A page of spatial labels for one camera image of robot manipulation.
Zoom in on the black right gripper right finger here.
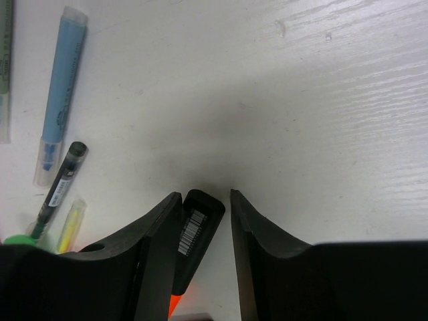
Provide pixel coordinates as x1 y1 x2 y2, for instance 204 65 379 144
230 190 427 320

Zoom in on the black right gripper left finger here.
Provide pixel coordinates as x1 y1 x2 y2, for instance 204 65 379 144
1 192 182 320

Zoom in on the orange cap highlighter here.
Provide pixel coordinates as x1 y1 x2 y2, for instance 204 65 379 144
169 189 225 316

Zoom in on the black gel pen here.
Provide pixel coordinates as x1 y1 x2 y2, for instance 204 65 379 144
30 141 88 243

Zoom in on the light blue pen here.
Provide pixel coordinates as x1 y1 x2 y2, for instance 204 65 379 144
33 6 88 188

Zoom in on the grey green pen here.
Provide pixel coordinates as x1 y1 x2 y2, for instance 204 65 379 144
1 0 14 144

